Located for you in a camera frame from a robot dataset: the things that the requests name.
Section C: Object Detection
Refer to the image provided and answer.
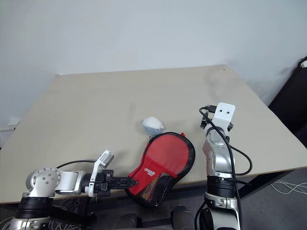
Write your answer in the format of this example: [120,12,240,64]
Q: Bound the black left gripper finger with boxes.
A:
[110,176,139,185]
[110,184,132,191]

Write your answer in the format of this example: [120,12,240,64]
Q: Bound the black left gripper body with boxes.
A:
[94,169,115,196]

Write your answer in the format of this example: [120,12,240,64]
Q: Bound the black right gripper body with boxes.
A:
[200,112,235,132]

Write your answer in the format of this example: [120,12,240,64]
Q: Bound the red zippered pouch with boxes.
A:
[127,131,196,207]

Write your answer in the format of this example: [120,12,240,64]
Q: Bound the red table tennis paddle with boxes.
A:
[143,134,191,179]

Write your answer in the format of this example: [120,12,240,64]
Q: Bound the blue white plush toy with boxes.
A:
[140,116,165,135]

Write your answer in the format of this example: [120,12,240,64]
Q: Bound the dark rounded shape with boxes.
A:
[117,213,142,230]
[170,205,195,230]

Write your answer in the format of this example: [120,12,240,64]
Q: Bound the large black fabric object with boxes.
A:
[267,56,307,144]

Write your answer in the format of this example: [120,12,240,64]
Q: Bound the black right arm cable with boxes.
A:
[194,104,252,230]

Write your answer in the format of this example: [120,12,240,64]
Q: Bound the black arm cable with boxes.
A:
[55,160,98,170]
[194,104,252,230]

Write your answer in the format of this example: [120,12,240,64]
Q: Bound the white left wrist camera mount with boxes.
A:
[87,149,115,197]

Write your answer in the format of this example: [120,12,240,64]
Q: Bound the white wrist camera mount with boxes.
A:
[87,149,115,197]
[212,102,236,131]

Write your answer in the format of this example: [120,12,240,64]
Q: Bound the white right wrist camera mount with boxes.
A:
[212,102,236,131]

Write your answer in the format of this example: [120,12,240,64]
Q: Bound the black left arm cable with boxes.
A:
[55,160,98,170]

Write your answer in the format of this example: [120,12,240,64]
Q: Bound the tangled white wires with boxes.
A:
[47,198,80,230]

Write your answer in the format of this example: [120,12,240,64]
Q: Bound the black table frame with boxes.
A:
[236,164,307,199]

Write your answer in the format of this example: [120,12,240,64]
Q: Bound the white floor cables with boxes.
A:
[272,178,307,196]

